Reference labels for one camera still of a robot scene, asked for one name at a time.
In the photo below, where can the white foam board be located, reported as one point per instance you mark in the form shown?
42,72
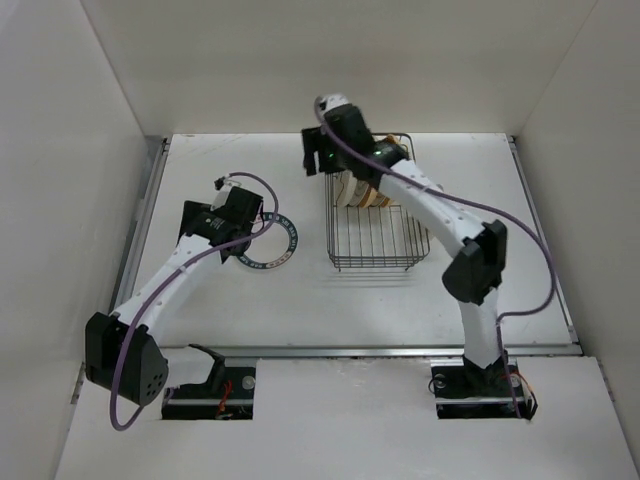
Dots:
372,419

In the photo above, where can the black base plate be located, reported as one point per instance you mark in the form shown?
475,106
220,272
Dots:
227,396

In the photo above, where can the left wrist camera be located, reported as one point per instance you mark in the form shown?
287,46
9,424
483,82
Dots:
223,187

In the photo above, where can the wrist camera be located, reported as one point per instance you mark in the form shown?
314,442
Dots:
223,187
329,102

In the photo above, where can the white green rimmed plate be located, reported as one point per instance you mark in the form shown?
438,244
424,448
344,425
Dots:
346,184

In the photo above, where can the dark rimmed lettered plate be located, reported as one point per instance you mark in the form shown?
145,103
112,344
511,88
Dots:
276,248

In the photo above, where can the yellow plate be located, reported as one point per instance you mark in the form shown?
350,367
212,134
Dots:
369,198

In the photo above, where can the tan plate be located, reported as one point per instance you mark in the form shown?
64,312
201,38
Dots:
394,143

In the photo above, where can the beige plate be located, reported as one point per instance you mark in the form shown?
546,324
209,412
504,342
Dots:
382,201

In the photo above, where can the white ringed plate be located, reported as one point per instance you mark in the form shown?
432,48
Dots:
360,195

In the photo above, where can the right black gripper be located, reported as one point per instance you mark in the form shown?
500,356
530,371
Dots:
311,139

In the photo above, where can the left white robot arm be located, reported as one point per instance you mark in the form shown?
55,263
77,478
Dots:
122,349

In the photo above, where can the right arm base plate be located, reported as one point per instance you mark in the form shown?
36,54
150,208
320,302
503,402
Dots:
463,391

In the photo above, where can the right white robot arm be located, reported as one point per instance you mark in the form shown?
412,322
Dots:
343,142

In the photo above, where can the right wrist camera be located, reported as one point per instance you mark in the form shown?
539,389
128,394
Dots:
329,102

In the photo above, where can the wire dish rack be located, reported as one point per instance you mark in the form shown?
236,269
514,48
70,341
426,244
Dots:
372,238

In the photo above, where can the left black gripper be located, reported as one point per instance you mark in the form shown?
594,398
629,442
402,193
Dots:
194,208

